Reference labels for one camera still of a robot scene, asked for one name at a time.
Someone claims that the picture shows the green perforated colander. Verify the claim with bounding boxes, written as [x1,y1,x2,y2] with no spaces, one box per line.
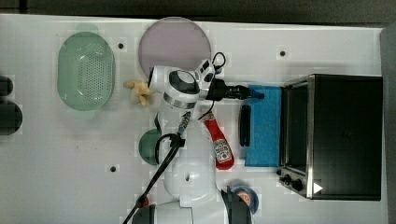
[57,23,116,119]

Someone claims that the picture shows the toy orange slice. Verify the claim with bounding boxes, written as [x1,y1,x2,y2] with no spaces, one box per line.
[237,192,251,205]

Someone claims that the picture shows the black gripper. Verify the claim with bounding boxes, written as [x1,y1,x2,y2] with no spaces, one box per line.
[206,78,265,101]

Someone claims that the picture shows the red ketchup bottle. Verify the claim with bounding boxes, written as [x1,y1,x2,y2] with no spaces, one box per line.
[203,112,234,170]

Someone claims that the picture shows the black toaster oven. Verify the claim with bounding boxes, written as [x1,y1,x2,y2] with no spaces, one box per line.
[276,74,383,201]

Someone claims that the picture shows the dark red toy strawberry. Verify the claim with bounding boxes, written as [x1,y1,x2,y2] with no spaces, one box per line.
[136,198,149,208]

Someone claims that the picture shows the pale purple oval plate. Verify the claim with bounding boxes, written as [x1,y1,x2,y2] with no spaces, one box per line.
[138,17,211,77]

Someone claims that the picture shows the large black pan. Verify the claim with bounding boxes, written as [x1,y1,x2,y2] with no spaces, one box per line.
[0,102,22,135]

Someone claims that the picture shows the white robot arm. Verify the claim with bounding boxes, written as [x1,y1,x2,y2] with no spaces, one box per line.
[122,60,264,224]

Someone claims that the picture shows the green metal mug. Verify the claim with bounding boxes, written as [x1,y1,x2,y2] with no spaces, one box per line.
[138,129,161,165]

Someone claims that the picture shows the blue bowl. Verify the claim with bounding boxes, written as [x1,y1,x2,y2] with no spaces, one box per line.
[231,186,259,214]

